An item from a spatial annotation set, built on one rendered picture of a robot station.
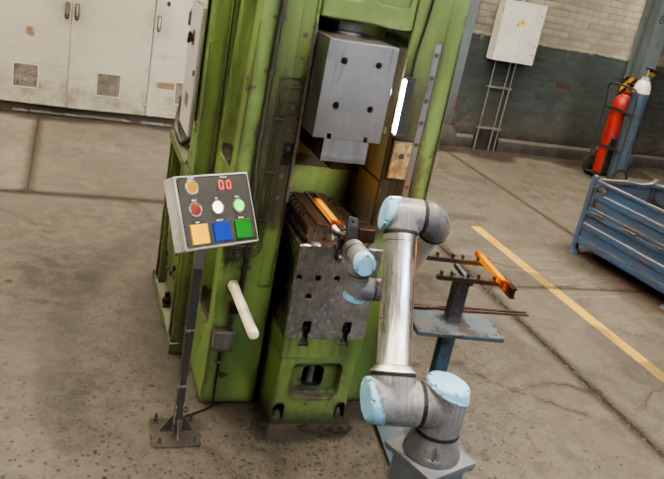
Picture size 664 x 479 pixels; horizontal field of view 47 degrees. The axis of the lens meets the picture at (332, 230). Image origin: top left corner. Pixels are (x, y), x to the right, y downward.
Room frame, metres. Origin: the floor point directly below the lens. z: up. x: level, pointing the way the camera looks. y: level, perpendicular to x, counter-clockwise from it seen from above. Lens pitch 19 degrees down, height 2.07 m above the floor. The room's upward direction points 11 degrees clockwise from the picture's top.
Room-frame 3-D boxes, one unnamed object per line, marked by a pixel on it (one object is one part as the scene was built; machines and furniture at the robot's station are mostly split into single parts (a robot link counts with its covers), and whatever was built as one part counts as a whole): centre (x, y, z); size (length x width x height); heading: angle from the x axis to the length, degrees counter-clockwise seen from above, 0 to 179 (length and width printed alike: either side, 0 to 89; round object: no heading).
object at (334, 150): (3.30, 0.09, 1.32); 0.42 x 0.20 x 0.10; 21
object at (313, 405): (3.33, 0.04, 0.23); 0.55 x 0.37 x 0.47; 21
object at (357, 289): (2.80, -0.15, 0.86); 0.12 x 0.09 x 0.12; 104
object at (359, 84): (3.32, 0.05, 1.56); 0.42 x 0.39 x 0.40; 21
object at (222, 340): (3.09, 0.39, 0.36); 0.09 x 0.07 x 0.12; 111
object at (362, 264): (2.80, -0.13, 0.98); 0.12 x 0.09 x 0.10; 21
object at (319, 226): (3.30, 0.09, 0.96); 0.42 x 0.20 x 0.09; 21
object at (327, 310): (3.33, 0.04, 0.69); 0.56 x 0.38 x 0.45; 21
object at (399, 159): (3.34, -0.24, 1.27); 0.09 x 0.02 x 0.17; 111
